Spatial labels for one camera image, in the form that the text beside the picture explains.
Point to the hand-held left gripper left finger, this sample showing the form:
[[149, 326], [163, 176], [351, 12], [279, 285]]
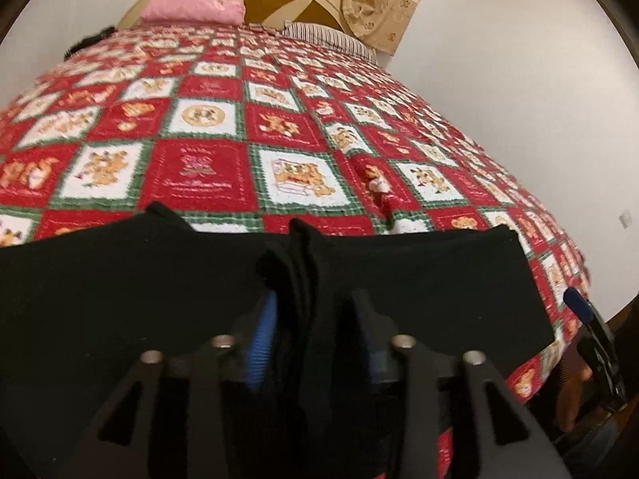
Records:
[[262, 339]]

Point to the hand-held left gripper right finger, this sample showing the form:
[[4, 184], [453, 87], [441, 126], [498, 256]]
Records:
[[379, 354]]

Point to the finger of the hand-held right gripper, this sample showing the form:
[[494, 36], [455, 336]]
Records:
[[579, 302]]

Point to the black pants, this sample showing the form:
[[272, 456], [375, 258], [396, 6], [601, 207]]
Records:
[[150, 284]]

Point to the person's right hand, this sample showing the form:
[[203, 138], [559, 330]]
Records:
[[571, 394]]

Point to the red checkered bear print blanket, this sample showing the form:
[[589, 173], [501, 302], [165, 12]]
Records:
[[209, 159]]

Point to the striped pillow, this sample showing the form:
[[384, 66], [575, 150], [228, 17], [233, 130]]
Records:
[[329, 37]]

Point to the pink folded blanket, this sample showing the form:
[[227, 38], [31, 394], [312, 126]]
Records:
[[194, 5]]

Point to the dark cloth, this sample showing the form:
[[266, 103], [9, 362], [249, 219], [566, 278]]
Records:
[[87, 42]]

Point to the beige floral curtain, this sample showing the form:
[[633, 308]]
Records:
[[379, 0]]

